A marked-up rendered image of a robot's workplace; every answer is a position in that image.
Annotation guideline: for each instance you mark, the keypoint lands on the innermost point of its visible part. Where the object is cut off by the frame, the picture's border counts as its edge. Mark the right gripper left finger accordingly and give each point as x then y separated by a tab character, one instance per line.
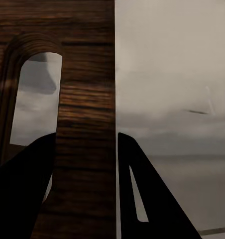
23	183

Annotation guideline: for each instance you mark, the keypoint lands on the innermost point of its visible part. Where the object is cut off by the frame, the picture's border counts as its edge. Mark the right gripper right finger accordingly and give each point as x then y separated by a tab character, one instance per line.
166	218

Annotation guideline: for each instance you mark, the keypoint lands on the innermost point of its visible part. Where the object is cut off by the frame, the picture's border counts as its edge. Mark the cutting board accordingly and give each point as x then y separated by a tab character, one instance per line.
82	201

